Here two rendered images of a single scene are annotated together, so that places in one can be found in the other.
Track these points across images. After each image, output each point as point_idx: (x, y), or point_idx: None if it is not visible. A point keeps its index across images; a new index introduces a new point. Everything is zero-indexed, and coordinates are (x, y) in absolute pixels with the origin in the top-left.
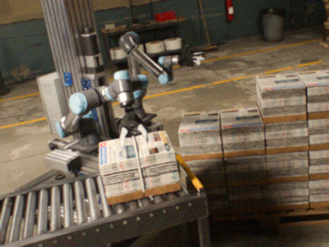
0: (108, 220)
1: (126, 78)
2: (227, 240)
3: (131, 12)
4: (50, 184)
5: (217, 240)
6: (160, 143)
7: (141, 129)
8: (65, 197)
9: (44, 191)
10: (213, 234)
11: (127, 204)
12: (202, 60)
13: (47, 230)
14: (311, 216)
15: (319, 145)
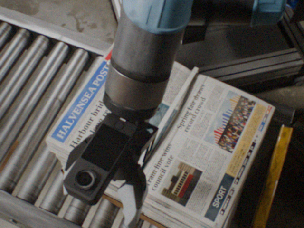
0: (33, 223)
1: (154, 28)
2: (300, 212)
3: None
4: (41, 23)
5: (290, 200)
6: (218, 164)
7: (125, 198)
8: (31, 86)
9: (22, 37)
10: (293, 185)
11: (212, 53)
12: None
13: (108, 2)
14: None
15: None
